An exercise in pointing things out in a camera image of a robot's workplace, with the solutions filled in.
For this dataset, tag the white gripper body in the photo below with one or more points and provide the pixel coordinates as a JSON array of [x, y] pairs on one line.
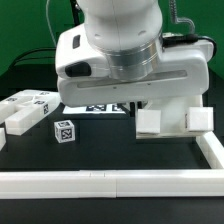
[[94, 70]]

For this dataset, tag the white chair back assembly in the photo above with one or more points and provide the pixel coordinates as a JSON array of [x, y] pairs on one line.
[[23, 110]]

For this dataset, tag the white chair seat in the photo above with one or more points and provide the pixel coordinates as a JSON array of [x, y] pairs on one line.
[[173, 112]]

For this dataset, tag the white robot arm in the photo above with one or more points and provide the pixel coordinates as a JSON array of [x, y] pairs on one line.
[[122, 18]]

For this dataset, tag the white marker sheet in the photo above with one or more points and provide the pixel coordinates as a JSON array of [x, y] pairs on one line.
[[95, 109]]

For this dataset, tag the white left fence bar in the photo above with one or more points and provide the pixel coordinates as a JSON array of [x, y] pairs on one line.
[[2, 138]]

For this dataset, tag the white fence bar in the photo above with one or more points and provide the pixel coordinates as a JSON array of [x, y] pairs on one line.
[[2, 138], [111, 184], [212, 150]]

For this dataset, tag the white front fence bar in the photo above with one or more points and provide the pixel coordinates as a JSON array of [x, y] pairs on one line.
[[111, 184]]

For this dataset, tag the white right fence bar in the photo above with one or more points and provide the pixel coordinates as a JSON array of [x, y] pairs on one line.
[[212, 150]]

